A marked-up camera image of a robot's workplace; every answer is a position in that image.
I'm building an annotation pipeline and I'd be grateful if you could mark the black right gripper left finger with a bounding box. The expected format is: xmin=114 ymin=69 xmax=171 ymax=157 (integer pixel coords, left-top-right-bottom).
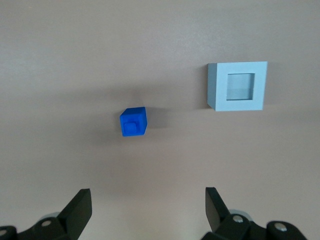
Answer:
xmin=0 ymin=188 xmax=93 ymax=240

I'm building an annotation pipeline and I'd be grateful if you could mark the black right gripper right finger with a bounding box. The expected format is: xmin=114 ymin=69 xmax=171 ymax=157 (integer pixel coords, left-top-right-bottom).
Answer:
xmin=201 ymin=186 xmax=307 ymax=240

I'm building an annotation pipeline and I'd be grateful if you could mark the blue plastic cube part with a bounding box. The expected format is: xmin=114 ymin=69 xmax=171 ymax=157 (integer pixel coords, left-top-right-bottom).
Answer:
xmin=119 ymin=106 xmax=149 ymax=138

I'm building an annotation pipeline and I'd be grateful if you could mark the gray square base block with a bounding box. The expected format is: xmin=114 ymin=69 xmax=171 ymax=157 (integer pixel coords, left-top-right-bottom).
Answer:
xmin=207 ymin=61 xmax=269 ymax=113

